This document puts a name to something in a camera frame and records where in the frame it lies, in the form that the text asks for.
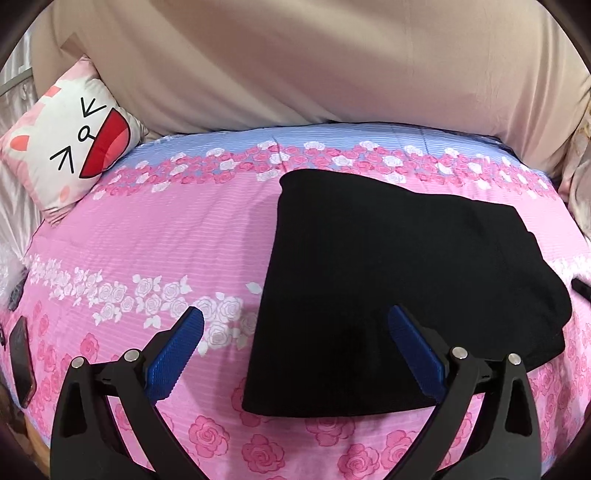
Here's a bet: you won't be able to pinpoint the silver satin fabric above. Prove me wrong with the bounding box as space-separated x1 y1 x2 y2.
0 31 42 304

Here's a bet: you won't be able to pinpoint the beige curtain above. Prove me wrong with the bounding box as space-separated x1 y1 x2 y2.
32 1 590 173

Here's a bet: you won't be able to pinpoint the black pants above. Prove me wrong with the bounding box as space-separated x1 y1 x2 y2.
242 170 572 418

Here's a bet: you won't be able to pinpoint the black smartphone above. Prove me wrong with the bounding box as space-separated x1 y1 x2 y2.
9 316 37 409

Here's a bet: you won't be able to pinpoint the black remote control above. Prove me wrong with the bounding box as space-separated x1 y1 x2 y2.
571 277 591 303

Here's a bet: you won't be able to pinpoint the patterned beige cloth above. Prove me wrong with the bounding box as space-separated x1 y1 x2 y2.
559 105 591 237

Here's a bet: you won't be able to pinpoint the white cat face pillow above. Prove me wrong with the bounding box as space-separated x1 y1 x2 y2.
1 56 146 224

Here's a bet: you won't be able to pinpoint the pink floral bed sheet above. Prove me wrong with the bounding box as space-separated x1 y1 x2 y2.
2 124 590 479

